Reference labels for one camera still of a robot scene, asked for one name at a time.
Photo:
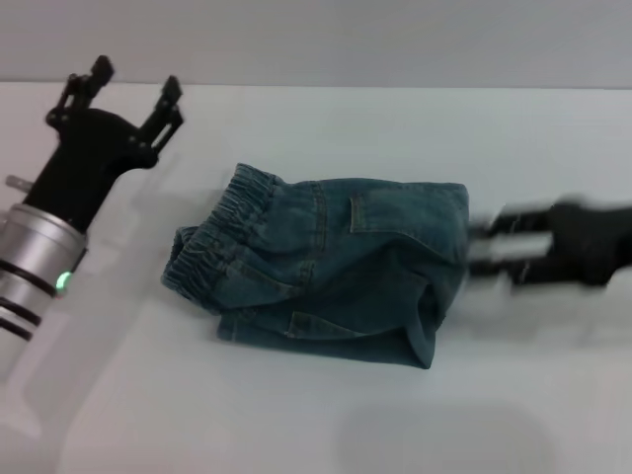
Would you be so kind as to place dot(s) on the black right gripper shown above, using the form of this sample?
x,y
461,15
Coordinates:
x,y
587,242

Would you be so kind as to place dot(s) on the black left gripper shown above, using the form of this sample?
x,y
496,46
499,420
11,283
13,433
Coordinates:
x,y
84,163

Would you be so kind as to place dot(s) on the blue denim shorts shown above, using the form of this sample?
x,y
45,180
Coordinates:
x,y
345,266

